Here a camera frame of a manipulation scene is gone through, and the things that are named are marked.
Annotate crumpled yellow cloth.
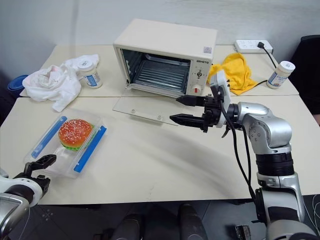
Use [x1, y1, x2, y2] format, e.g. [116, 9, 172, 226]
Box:
[207, 52, 259, 97]

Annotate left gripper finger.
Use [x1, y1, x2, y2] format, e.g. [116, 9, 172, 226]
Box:
[31, 154, 58, 171]
[36, 174, 52, 199]

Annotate crumpled white cloth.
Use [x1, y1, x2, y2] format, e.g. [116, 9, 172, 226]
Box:
[22, 53, 101, 113]

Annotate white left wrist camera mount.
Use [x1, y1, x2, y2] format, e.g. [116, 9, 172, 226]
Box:
[0, 168, 44, 204]

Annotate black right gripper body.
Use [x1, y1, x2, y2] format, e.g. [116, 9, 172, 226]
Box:
[201, 94, 224, 134]

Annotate cream toaster oven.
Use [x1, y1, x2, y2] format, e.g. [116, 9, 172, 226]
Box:
[112, 17, 219, 99]

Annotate black chair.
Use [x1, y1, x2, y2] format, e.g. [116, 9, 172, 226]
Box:
[289, 34, 320, 126]

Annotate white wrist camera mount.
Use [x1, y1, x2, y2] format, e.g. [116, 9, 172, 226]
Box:
[0, 168, 44, 204]
[209, 70, 232, 129]

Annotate clear container with blue clips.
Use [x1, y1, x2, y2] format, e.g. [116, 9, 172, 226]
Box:
[23, 107, 109, 180]

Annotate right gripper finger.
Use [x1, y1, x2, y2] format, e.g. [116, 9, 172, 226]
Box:
[175, 94, 207, 108]
[168, 113, 207, 131]

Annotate black power plug and cord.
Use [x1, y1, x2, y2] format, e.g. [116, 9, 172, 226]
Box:
[249, 41, 279, 88]

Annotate glass toaster oven door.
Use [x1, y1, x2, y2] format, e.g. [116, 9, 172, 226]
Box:
[112, 95, 186, 126]

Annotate metal oven rack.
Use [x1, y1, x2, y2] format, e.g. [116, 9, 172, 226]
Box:
[131, 59, 189, 93]

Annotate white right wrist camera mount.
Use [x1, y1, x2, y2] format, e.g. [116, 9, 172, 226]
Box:
[209, 70, 232, 129]

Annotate toy hamburger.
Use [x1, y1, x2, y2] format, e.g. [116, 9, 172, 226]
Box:
[58, 118, 96, 152]

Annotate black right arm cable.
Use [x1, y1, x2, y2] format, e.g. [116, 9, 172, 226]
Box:
[216, 90, 266, 225]

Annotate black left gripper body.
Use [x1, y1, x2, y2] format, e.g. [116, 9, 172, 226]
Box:
[12, 161, 41, 181]

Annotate blue round object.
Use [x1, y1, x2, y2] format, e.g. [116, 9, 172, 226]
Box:
[7, 74, 30, 92]

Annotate white jar with blue checks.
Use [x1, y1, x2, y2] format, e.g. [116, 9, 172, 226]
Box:
[75, 59, 104, 89]

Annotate white jar with blue label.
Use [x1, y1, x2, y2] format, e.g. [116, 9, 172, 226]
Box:
[266, 60, 297, 90]

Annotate white power strip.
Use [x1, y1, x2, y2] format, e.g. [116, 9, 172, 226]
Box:
[233, 39, 274, 54]

